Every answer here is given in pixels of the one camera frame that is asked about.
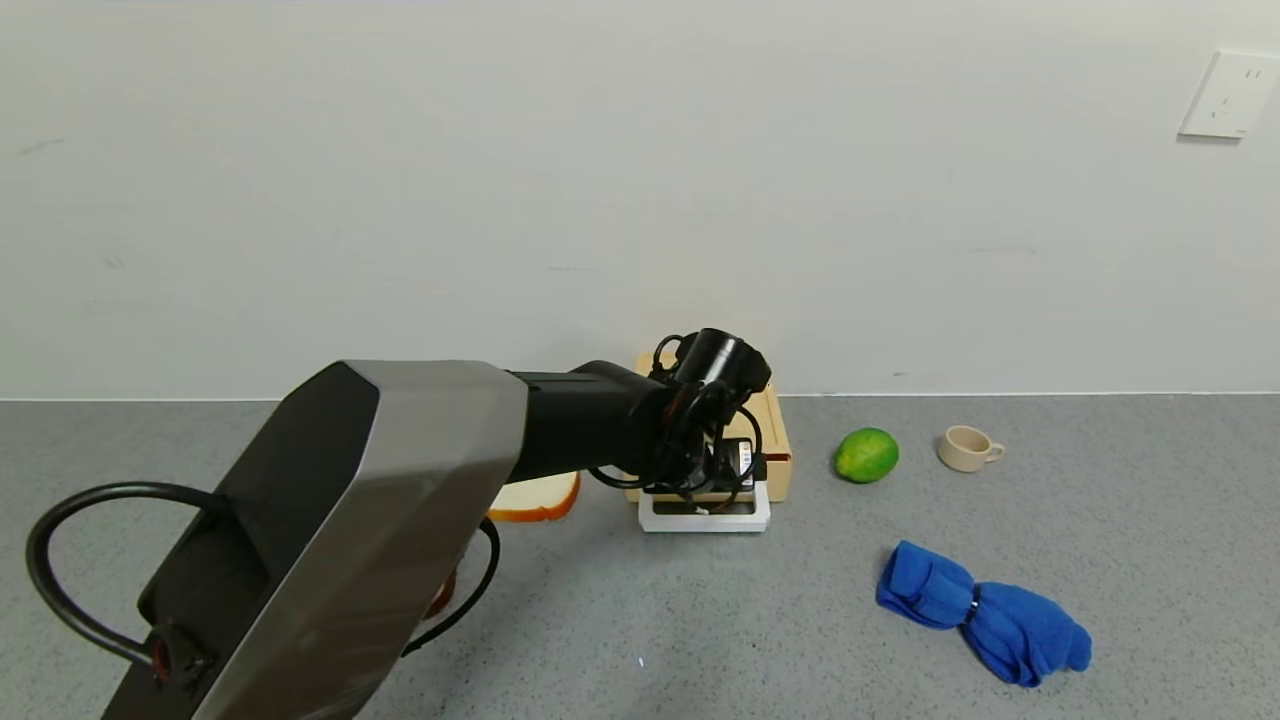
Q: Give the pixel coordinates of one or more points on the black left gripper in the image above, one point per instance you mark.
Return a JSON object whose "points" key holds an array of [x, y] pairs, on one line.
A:
{"points": [[741, 457]]}

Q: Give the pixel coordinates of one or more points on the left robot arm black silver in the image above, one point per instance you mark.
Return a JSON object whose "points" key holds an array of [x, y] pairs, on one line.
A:
{"points": [[380, 520]]}

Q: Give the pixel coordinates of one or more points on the yellow drawer case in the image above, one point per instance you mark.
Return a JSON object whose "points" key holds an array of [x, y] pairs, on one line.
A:
{"points": [[775, 425]]}

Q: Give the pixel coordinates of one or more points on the white bread slice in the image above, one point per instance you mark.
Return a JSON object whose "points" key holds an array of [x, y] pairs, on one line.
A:
{"points": [[540, 495]]}

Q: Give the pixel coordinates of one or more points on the green lime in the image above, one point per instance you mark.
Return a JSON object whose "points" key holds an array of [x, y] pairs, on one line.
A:
{"points": [[867, 455]]}

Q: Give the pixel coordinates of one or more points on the beige cup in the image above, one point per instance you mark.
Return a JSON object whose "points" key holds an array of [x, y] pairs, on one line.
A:
{"points": [[964, 448]]}

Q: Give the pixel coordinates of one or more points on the tan bread slice brown crust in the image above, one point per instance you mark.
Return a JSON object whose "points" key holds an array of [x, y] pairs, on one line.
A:
{"points": [[442, 598]]}

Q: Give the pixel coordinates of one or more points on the blue cloth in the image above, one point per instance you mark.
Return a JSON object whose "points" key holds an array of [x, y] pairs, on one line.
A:
{"points": [[1022, 630]]}

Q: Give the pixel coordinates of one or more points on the white wall outlet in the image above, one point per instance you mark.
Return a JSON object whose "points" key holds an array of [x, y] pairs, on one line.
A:
{"points": [[1230, 94]]}

